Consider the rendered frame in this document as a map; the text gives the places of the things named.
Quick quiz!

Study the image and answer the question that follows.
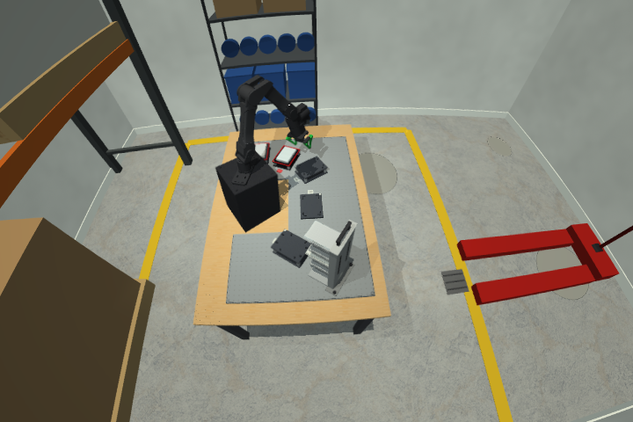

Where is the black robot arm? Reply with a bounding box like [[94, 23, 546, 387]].
[[232, 75, 310, 186]]

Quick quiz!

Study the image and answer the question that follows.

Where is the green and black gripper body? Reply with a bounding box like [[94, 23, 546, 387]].
[[287, 124, 310, 143]]

